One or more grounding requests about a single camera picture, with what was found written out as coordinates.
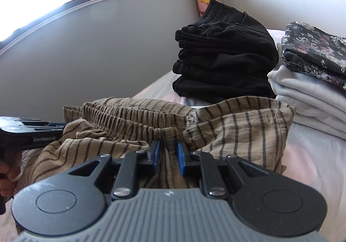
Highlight folded white garment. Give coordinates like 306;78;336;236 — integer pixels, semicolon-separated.
267;36;346;140

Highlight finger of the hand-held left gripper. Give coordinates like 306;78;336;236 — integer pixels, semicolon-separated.
0;125;65;137
0;116;67;127

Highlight folded black jeans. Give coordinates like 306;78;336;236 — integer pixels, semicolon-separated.
172;0;279;105

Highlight person's left hand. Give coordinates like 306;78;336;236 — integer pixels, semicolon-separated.
0;162;22;199

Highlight beige striped pants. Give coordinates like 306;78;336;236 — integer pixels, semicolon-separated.
15;97;297;191

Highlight folded dark floral garment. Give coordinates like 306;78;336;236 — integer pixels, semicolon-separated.
281;21;346;90

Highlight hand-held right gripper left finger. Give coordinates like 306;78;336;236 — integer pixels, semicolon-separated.
69;140;163;201

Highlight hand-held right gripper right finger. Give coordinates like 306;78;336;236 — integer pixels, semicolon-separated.
174;141;267;199

